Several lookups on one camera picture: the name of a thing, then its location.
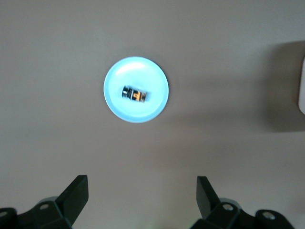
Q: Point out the light blue round plate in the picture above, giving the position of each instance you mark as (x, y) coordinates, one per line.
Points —
(133, 71)

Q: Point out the orange and black switch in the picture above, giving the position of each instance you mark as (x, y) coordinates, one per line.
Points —
(134, 94)

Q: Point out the white lidded storage box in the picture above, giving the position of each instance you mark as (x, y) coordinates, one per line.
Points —
(302, 86)

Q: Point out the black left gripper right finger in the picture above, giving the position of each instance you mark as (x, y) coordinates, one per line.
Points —
(209, 205)

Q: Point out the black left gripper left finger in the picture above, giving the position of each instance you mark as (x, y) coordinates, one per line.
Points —
(66, 205)

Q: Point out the brown table mat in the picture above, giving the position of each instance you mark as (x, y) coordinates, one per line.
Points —
(47, 71)

